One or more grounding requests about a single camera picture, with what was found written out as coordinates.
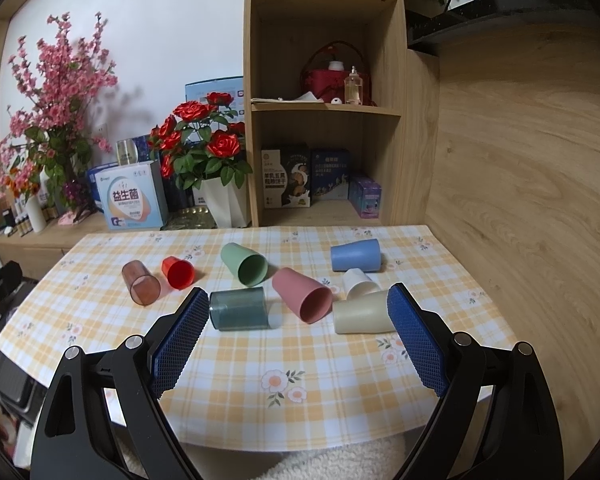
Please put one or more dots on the red plastic cup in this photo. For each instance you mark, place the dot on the red plastic cup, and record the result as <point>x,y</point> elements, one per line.
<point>179,273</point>

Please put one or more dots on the teal transparent cup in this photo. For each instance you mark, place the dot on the teal transparent cup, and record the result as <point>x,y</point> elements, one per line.
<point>239,309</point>

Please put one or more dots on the white and black snack box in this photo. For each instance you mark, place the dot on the white and black snack box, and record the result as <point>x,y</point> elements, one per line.
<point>286,177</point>

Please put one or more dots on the yellow plaid tablecloth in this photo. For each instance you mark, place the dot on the yellow plaid tablecloth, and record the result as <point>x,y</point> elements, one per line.
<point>292,387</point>

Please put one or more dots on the pink plastic cup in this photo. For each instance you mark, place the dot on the pink plastic cup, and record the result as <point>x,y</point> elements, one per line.
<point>308,300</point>

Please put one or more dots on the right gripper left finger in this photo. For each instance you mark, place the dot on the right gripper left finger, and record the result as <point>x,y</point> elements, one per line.
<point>75,440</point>

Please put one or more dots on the light blue probiotic box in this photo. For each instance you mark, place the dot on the light blue probiotic box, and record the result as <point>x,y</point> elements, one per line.
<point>132,197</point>

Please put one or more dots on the dark blue box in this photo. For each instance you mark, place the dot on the dark blue box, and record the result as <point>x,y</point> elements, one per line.
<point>330,172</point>

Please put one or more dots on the glass perfume bottle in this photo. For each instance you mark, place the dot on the glass perfume bottle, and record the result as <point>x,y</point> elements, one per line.
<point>353,88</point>

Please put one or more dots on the white flower vase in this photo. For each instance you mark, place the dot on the white flower vase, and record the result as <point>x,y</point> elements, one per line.
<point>228,204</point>

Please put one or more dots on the white plastic cup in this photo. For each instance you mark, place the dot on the white plastic cup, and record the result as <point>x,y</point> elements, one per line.
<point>357,283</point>

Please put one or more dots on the blue plastic cup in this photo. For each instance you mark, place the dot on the blue plastic cup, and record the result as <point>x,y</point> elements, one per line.
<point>363,254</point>

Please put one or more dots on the pink blossom branches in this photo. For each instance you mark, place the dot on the pink blossom branches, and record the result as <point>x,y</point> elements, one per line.
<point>48,144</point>

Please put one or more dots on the red rose bouquet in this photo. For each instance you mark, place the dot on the red rose bouquet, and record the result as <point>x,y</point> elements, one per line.
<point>200,141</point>

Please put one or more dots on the purple small box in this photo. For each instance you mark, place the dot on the purple small box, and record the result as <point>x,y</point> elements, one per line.
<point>365,196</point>

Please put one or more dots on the brown transparent cup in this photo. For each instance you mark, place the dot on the brown transparent cup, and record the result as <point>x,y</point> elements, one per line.
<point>144,288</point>

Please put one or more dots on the low wooden cabinet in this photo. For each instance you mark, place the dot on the low wooden cabinet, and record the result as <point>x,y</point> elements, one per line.
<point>37,253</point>

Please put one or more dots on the wooden shelf unit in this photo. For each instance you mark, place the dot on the wooden shelf unit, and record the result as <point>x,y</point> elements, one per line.
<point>391,142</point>

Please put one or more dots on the red basket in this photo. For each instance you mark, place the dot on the red basket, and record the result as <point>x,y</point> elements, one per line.
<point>327,68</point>

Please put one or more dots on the beige plastic cup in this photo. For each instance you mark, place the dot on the beige plastic cup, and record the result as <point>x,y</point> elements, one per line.
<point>366,314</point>

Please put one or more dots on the green plastic cup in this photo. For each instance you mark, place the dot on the green plastic cup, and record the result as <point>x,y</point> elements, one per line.
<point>248,266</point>

